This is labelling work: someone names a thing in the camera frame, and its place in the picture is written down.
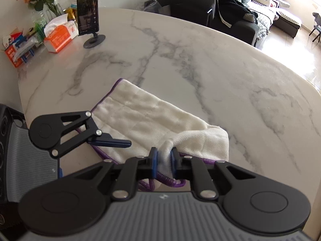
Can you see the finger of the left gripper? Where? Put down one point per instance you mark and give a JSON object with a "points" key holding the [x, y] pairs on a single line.
{"points": [[63, 132]]}

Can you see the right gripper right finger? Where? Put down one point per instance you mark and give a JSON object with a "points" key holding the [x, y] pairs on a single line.
{"points": [[208, 180]]}

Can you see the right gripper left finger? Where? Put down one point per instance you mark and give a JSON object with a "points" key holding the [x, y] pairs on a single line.
{"points": [[120, 181]]}

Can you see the white towel purple trim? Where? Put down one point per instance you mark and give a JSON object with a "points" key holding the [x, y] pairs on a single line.
{"points": [[130, 113]]}

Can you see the round black phone stand base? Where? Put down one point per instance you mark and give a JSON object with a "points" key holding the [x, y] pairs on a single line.
{"points": [[94, 41]]}

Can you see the red white blue packet box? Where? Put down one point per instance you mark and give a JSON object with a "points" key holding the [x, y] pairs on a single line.
{"points": [[18, 47]]}

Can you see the orange tissue pack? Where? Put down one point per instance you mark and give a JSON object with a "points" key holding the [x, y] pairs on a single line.
{"points": [[59, 32]]}

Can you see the black smartphone on stand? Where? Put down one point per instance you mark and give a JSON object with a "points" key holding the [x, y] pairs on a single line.
{"points": [[87, 16]]}

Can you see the dark grey sofa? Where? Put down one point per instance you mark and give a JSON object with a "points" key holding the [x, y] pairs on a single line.
{"points": [[246, 20]]}

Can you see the dark ottoman with checked cover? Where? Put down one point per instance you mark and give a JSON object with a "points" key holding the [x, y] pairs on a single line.
{"points": [[287, 22]]}

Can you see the black chair with jacket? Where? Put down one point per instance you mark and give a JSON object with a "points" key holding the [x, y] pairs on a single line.
{"points": [[197, 11]]}

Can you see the black wooden chair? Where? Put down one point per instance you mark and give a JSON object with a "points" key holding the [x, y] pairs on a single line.
{"points": [[317, 26]]}

